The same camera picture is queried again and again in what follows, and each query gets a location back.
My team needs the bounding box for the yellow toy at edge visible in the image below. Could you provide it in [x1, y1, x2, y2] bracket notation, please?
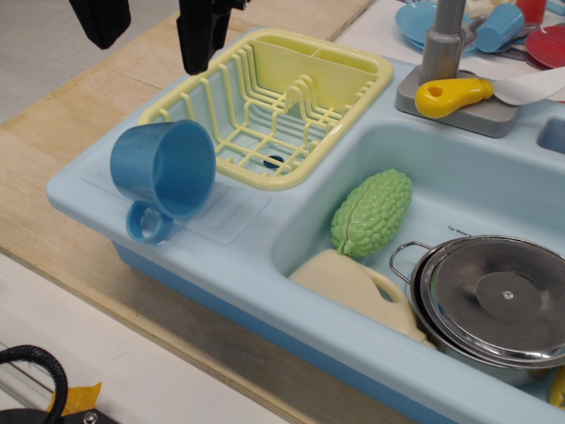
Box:
[548, 367, 565, 411]

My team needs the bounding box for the blue plastic cup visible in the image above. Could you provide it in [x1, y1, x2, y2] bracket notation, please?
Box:
[109, 120, 216, 244]

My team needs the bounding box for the yellow tape piece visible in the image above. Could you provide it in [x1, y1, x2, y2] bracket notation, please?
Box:
[62, 382, 102, 416]

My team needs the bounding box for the cream plastic jug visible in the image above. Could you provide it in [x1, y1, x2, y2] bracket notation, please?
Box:
[290, 249, 435, 348]

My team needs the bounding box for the yellow dish rack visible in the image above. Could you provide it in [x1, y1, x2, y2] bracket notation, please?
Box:
[139, 29, 394, 191]

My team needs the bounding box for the blue plate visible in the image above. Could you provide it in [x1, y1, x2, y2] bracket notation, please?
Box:
[395, 2, 437, 50]

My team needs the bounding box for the black braided cable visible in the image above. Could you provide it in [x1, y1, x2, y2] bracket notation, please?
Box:
[0, 345, 69, 421]

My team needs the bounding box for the red cup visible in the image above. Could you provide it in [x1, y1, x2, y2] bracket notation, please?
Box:
[516, 0, 547, 25]

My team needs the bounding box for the steel pot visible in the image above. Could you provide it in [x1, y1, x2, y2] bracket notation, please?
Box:
[388, 234, 565, 389]

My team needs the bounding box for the steel pot lid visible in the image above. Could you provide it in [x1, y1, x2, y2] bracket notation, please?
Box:
[427, 235, 565, 360]

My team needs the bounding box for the light blue cup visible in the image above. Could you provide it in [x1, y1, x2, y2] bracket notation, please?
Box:
[475, 3, 525, 53]

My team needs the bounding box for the green bitter melon toy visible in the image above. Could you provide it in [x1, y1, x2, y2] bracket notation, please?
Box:
[330, 169, 412, 257]

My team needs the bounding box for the yellow handled toy knife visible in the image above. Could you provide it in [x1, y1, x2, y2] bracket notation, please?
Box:
[415, 67, 564, 118]

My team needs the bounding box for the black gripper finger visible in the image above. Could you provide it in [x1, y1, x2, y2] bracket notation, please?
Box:
[177, 0, 231, 74]
[69, 0, 131, 49]

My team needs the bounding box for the grey toy faucet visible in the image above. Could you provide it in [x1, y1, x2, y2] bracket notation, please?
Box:
[395, 1, 519, 138]

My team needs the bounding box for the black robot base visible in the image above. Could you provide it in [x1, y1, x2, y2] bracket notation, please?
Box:
[0, 408, 123, 424]

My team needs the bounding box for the wooden board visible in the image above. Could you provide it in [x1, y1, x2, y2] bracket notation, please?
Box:
[1, 1, 404, 423]

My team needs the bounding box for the light blue toy sink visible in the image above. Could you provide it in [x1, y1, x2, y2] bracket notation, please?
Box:
[46, 26, 565, 424]

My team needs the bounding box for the red plate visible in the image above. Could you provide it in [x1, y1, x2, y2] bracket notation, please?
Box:
[525, 25, 565, 68]

